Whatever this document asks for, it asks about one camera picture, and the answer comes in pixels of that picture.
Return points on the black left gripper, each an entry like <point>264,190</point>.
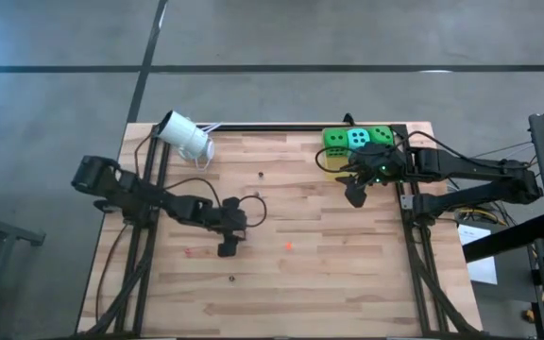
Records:
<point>234,222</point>

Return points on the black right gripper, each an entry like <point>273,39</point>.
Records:
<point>385,165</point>

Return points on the large teal foam die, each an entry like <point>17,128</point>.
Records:
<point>358,138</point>

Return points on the large green foam die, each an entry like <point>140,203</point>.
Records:
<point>335,139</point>
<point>380,134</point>

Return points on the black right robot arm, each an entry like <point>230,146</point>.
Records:
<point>465,163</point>

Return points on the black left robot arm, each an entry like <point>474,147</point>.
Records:
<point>158,203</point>

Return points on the yellow translucent plastic tray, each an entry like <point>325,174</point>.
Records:
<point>332,166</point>

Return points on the white paper sheet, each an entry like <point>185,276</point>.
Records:
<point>477,250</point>

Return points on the black side desk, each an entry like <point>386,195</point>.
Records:
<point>503,241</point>

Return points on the small yellow object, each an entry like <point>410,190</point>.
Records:
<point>529,315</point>

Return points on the dark metal side table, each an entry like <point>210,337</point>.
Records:
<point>7,233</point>

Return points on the grey metal bracket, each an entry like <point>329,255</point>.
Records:
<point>406,202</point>

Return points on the small black bracket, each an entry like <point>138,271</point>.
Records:
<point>347,118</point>

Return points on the black aluminium table frame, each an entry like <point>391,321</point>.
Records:
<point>272,127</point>

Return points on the white bullet security camera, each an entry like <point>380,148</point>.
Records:
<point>182,132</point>

